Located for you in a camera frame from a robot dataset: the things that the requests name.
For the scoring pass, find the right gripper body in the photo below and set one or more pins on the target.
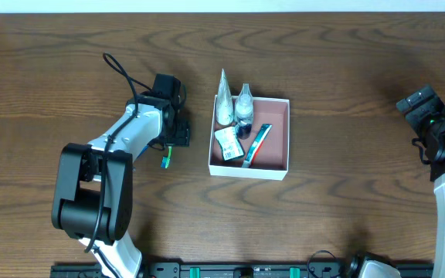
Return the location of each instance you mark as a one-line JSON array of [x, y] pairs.
[[420, 106]]

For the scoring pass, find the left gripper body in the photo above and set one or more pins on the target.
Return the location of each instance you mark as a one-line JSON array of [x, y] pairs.
[[181, 133]]

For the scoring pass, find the green white toothbrush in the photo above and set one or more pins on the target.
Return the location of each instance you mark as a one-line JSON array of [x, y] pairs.
[[167, 159]]

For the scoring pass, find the white cream tube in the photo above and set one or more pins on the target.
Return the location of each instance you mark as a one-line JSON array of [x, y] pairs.
[[224, 102]]

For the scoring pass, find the green white packet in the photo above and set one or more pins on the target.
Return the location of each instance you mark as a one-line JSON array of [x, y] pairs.
[[229, 143]]

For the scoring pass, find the blue pump bottle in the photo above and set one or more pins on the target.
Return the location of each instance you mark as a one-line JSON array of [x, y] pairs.
[[243, 112]]

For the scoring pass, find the red green toothpaste tube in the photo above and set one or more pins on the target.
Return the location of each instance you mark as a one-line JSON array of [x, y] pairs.
[[256, 145]]

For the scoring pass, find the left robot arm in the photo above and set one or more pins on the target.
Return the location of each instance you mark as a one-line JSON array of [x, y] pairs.
[[93, 200]]

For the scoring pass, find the blue disposable razor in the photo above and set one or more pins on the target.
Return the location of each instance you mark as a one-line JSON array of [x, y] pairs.
[[141, 152]]

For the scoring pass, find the white cardboard box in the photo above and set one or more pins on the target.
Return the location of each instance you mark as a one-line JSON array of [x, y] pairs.
[[272, 160]]

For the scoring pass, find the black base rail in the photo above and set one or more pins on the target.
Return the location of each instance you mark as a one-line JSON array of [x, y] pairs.
[[323, 268]]

